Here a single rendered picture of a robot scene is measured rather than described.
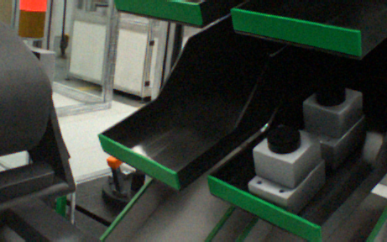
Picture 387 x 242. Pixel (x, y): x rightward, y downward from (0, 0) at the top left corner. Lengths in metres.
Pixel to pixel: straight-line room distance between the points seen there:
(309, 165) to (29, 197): 0.28
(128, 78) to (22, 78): 5.94
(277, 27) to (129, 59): 5.73
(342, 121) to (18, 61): 0.33
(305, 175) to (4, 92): 0.30
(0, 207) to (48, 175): 0.03
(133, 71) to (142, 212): 5.48
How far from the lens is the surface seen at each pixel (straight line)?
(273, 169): 0.46
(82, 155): 1.57
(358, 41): 0.41
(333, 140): 0.52
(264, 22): 0.46
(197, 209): 0.66
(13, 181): 0.26
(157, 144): 0.59
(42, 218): 0.25
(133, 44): 6.11
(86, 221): 0.92
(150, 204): 0.68
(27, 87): 0.26
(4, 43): 0.28
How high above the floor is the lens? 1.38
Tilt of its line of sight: 12 degrees down
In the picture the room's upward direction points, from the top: 7 degrees clockwise
